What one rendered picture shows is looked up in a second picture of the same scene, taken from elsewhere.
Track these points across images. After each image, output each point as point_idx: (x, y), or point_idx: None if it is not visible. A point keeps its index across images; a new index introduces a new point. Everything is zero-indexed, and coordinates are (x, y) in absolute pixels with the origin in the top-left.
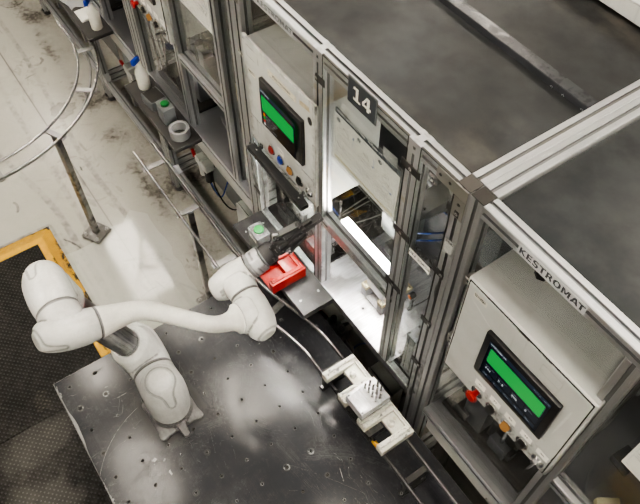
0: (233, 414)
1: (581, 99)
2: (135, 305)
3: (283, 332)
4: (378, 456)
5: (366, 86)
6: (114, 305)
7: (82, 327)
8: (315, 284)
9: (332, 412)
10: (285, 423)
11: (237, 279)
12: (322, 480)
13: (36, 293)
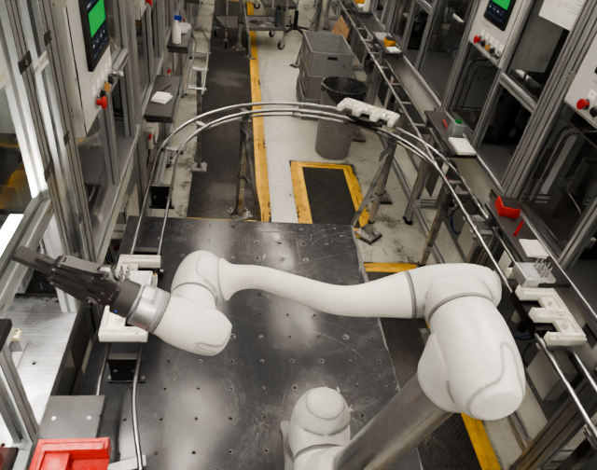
0: (249, 407)
1: None
2: (351, 289)
3: (137, 423)
4: None
5: None
6: (381, 291)
7: (431, 265)
8: (47, 429)
9: (155, 353)
10: (205, 369)
11: (193, 294)
12: None
13: (498, 317)
